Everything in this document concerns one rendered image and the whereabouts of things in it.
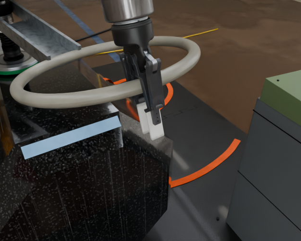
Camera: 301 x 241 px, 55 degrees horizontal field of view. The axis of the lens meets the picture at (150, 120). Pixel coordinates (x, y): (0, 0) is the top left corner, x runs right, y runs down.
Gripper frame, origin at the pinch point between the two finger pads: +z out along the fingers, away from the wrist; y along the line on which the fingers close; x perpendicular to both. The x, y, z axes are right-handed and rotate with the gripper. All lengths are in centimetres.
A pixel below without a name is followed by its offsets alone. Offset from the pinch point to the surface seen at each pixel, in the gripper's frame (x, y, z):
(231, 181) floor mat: -74, 62, 94
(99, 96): 8.9, 0.9, -8.4
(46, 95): 17.3, 8.6, -9.4
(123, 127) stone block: -5.6, 35.1, 17.0
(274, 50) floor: -261, 189, 76
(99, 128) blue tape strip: 2.7, 35.2, 14.2
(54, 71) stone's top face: 5, 76, 1
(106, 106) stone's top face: -3.4, 41.6, 10.4
